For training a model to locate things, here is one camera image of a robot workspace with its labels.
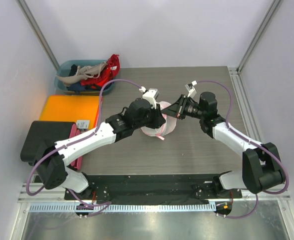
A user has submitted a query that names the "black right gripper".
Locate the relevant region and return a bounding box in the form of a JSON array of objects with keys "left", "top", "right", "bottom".
[{"left": 161, "top": 94, "right": 205, "bottom": 120}]

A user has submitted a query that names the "white mesh laundry bag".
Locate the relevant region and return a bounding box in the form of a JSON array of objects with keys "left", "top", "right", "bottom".
[{"left": 141, "top": 101, "right": 177, "bottom": 140}]

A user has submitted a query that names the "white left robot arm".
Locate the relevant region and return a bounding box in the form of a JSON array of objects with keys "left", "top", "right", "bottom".
[{"left": 37, "top": 98, "right": 166, "bottom": 200}]

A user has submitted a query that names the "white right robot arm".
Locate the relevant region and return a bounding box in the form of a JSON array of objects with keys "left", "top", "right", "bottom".
[{"left": 162, "top": 91, "right": 286, "bottom": 198}]

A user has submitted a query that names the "white cup bra in basket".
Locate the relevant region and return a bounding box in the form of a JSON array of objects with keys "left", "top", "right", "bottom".
[{"left": 56, "top": 62, "right": 107, "bottom": 87}]

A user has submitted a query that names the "teal plastic laundry basket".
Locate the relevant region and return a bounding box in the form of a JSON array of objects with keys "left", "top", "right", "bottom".
[{"left": 54, "top": 59, "right": 108, "bottom": 95}]

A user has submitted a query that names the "bright red garment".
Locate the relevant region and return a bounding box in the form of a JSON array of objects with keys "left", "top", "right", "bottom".
[{"left": 80, "top": 54, "right": 120, "bottom": 90}]

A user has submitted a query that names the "black case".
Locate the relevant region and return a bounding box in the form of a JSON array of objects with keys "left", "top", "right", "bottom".
[{"left": 20, "top": 120, "right": 80, "bottom": 166}]

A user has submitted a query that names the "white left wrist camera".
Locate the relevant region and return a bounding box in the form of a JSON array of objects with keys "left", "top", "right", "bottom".
[{"left": 139, "top": 86, "right": 159, "bottom": 109}]

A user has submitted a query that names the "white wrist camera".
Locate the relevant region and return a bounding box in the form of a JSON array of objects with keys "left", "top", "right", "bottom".
[
  {"left": 139, "top": 86, "right": 159, "bottom": 109},
  {"left": 185, "top": 80, "right": 197, "bottom": 98}
]

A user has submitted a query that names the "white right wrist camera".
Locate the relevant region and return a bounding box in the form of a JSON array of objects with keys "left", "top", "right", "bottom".
[{"left": 185, "top": 80, "right": 197, "bottom": 98}]

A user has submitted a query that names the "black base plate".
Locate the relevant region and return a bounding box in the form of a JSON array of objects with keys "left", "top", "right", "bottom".
[{"left": 77, "top": 174, "right": 242, "bottom": 206}]

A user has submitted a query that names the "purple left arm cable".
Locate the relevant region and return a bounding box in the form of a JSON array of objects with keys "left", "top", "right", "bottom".
[{"left": 25, "top": 79, "right": 146, "bottom": 217}]

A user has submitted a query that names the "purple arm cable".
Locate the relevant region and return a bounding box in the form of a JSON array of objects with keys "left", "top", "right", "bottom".
[
  {"left": 196, "top": 79, "right": 290, "bottom": 220},
  {"left": 25, "top": 79, "right": 146, "bottom": 217}
]

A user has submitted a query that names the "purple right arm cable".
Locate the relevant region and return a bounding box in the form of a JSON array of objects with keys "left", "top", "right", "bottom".
[{"left": 196, "top": 79, "right": 290, "bottom": 220}]

